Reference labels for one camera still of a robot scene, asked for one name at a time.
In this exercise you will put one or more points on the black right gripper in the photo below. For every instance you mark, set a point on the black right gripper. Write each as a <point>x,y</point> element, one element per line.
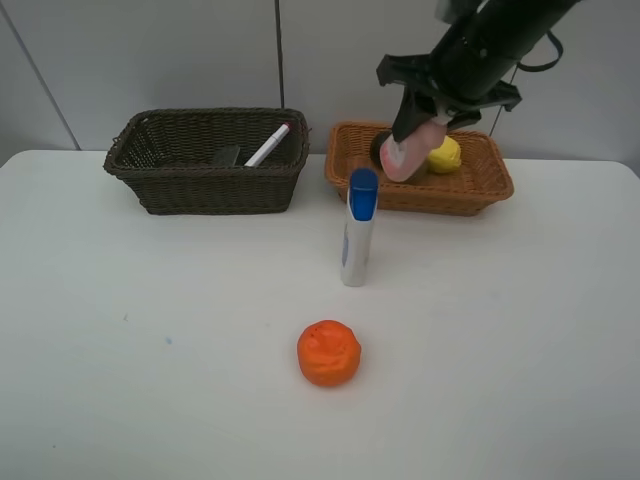
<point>425,99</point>

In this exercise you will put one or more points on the yellow lemon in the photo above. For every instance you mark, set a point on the yellow lemon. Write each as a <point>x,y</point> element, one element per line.
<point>445,159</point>

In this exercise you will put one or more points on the pink lotion bottle white cap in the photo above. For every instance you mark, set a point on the pink lotion bottle white cap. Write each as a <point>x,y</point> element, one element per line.
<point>401,159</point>

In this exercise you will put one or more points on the dark purple mangosteen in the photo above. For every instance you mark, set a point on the dark purple mangosteen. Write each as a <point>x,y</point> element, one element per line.
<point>376,145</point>

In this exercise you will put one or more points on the white tube blue cap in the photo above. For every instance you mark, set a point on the white tube blue cap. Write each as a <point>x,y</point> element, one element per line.
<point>361,207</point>

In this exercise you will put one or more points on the white marker pink cap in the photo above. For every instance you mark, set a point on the white marker pink cap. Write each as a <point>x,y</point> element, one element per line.
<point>268,146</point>

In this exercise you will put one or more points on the black felt board eraser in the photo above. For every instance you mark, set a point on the black felt board eraser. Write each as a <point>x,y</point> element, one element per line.
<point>226,157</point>

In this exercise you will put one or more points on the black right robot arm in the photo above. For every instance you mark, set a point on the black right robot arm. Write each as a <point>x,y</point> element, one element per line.
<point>463,74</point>

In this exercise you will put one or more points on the orange wicker basket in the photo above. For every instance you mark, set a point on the orange wicker basket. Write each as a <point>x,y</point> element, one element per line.
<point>481,181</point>

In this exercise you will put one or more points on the orange tangerine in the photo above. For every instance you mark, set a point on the orange tangerine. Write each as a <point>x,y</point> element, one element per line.
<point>328,353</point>

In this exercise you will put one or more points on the dark brown wicker basket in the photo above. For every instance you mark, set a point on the dark brown wicker basket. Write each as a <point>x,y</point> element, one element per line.
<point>165,157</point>

